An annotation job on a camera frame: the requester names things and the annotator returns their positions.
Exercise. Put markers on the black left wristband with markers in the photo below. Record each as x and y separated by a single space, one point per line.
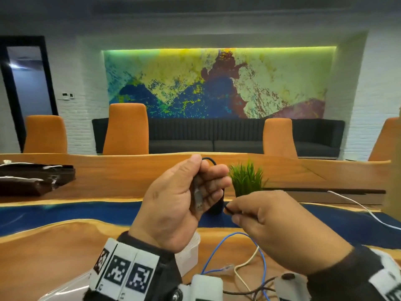
169 263

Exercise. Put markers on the green potted plant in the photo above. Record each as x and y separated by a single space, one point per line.
246 178

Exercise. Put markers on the person's right hand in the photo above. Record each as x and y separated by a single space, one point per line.
288 231

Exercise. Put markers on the orange chair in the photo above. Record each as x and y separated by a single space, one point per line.
127 131
383 141
45 134
278 137

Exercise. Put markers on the clear plastic container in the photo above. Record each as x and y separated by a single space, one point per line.
188 257

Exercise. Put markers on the person's left hand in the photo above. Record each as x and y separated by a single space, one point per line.
166 210

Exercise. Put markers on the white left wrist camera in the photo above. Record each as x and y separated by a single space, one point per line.
203 288

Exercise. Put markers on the black sofa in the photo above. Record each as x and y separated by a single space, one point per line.
194 134

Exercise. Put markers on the white wall thermostat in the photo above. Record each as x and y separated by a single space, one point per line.
65 96

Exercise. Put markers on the dark framed glass door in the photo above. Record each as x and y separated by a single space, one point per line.
28 90

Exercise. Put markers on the black travel mug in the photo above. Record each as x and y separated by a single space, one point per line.
216 210

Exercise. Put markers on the colourful abstract wall painting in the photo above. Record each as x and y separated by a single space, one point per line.
172 78

